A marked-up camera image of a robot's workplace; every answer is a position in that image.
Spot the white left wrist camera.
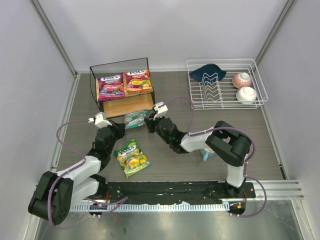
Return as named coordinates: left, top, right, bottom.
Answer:
left=88, top=112, right=112, bottom=129

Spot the pink patterned bowl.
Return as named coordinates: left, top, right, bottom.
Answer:
left=232, top=72, right=252, bottom=89

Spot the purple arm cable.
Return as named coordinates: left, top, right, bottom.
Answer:
left=46, top=119, right=130, bottom=227
left=162, top=96, right=268, bottom=218

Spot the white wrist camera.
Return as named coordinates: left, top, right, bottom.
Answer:
left=88, top=112, right=112, bottom=129
left=153, top=101, right=168, bottom=121

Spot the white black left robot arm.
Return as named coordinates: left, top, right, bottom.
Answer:
left=28, top=121, right=125, bottom=226

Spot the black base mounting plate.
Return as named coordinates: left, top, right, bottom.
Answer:
left=105, top=181, right=256, bottom=205

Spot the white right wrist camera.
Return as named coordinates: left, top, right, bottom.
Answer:
left=153, top=101, right=168, bottom=121

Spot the black wire wooden shelf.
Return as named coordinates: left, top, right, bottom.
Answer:
left=89, top=57, right=155, bottom=118

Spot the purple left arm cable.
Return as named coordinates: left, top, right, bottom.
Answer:
left=46, top=119, right=130, bottom=227

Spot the purple Fox's berries candy bag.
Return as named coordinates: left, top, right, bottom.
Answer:
left=96, top=73, right=125, bottom=103

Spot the green Fox's spring tea bag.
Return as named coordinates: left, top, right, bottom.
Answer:
left=114, top=138, right=151, bottom=179

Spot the light blue mug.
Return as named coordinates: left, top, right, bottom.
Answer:
left=200, top=148, right=216, bottom=162

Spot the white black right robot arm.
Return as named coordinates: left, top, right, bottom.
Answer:
left=144, top=113, right=256, bottom=197

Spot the teal Fox's blossom candy bag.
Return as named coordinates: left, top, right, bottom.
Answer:
left=124, top=109, right=148, bottom=130

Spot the white wire dish rack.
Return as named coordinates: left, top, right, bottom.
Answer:
left=186, top=58, right=269, bottom=110

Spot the white bowl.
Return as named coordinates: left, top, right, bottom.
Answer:
left=236, top=86, right=257, bottom=105

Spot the orange Fox's fruits candy bag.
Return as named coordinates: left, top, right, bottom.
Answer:
left=123, top=69, right=153, bottom=95

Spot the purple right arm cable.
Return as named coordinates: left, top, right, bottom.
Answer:
left=162, top=96, right=268, bottom=218

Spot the dark blue plate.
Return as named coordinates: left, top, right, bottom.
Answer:
left=189, top=63, right=227, bottom=85

